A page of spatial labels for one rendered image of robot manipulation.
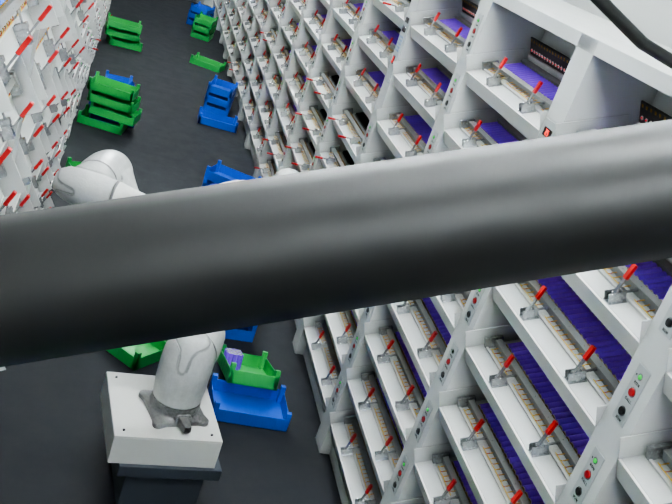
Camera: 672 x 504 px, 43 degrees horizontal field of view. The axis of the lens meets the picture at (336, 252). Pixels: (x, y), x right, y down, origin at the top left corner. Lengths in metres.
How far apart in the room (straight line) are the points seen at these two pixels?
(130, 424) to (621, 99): 1.65
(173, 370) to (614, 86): 1.47
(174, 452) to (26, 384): 0.79
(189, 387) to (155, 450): 0.21
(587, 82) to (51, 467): 1.98
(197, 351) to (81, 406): 0.74
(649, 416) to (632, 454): 0.09
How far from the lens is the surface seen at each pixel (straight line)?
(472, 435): 2.28
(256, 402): 3.50
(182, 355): 2.63
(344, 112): 4.19
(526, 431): 2.07
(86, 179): 2.56
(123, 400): 2.79
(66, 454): 3.03
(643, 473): 1.72
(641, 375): 1.71
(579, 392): 1.90
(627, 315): 1.82
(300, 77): 5.50
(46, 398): 3.25
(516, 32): 2.82
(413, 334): 2.74
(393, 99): 3.51
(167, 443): 2.69
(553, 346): 2.03
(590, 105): 2.18
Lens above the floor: 1.90
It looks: 22 degrees down
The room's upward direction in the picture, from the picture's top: 20 degrees clockwise
